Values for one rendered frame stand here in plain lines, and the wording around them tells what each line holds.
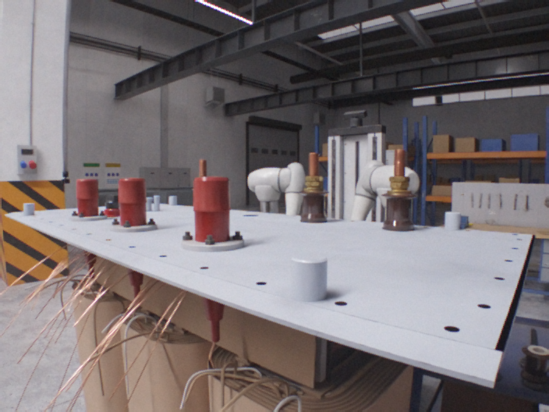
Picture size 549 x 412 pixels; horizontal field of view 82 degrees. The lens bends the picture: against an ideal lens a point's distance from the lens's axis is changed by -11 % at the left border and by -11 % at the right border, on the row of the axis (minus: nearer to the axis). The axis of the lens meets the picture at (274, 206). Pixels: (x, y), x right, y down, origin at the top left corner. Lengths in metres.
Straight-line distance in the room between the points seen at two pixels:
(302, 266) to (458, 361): 0.18
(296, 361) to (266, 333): 0.09
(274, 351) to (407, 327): 0.45
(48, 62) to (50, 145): 1.24
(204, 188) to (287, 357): 0.37
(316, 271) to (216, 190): 0.33
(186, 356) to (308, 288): 0.64
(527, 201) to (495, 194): 0.44
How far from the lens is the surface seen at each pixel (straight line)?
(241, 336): 0.81
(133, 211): 0.94
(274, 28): 9.15
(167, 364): 1.00
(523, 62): 12.79
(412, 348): 0.31
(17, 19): 6.28
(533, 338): 1.66
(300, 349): 0.70
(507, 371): 1.39
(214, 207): 0.66
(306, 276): 0.38
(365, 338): 0.32
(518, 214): 5.66
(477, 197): 5.71
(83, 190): 1.24
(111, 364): 1.42
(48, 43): 6.28
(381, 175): 1.53
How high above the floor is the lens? 1.49
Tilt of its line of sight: 4 degrees down
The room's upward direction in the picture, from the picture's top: straight up
